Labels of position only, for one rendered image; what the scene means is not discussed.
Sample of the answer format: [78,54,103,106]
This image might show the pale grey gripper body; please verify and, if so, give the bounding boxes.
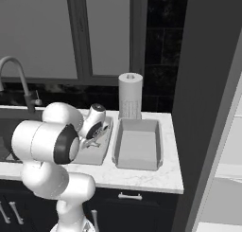
[78,123,111,151]

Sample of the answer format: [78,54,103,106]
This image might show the grey tupperware container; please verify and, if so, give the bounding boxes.
[69,116,114,167]
[112,116,164,172]

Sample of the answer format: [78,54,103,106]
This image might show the white paper towel roll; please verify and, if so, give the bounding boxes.
[117,72,144,120]

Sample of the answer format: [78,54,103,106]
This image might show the dark drawer front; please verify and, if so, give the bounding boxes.
[91,187,178,209]

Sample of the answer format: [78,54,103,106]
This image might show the dark sink basin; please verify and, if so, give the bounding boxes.
[0,116,44,163]

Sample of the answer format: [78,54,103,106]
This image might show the dark cupboard door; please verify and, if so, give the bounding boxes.
[83,204,176,232]
[0,178,61,232]

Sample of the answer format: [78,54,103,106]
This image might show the grey curved sink tap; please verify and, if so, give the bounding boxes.
[0,55,43,115]

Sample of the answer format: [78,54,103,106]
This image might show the grey framed window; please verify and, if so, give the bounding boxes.
[0,0,149,87]

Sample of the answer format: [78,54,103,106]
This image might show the dark grey fridge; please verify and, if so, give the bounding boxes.
[170,0,242,232]

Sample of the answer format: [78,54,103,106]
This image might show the silver drawer handle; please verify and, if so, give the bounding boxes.
[117,191,144,202]

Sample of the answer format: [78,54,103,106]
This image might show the silver cupboard handle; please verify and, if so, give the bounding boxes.
[9,201,25,226]
[91,209,100,232]
[0,201,11,224]

